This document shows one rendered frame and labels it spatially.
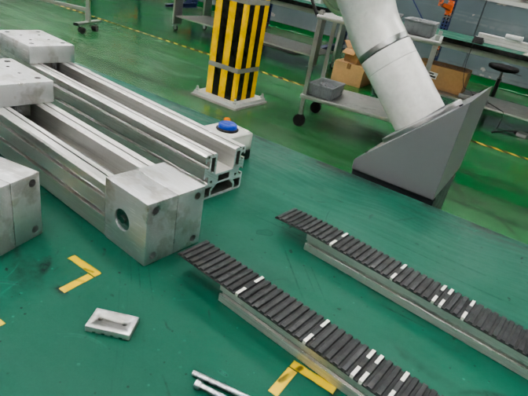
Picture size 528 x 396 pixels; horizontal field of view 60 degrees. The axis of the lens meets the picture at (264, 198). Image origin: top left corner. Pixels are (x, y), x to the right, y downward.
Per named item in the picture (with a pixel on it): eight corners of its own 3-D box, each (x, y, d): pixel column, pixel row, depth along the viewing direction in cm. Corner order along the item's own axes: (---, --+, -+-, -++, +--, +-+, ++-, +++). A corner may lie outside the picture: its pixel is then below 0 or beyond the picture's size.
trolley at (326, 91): (411, 139, 402) (452, 16, 356) (404, 158, 355) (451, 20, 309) (301, 108, 429) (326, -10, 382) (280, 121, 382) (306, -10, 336)
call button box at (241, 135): (249, 159, 100) (254, 131, 97) (218, 168, 93) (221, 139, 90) (222, 145, 104) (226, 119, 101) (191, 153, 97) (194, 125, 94)
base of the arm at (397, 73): (395, 134, 119) (362, 71, 119) (467, 98, 108) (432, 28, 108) (373, 148, 103) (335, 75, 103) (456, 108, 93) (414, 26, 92)
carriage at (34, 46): (75, 73, 114) (75, 45, 111) (30, 76, 106) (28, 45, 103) (41, 56, 122) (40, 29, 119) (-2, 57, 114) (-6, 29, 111)
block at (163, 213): (210, 236, 71) (218, 181, 66) (143, 266, 61) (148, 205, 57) (171, 211, 75) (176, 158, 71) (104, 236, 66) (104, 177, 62)
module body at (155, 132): (239, 186, 87) (246, 145, 83) (200, 200, 80) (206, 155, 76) (27, 71, 128) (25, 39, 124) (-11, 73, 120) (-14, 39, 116)
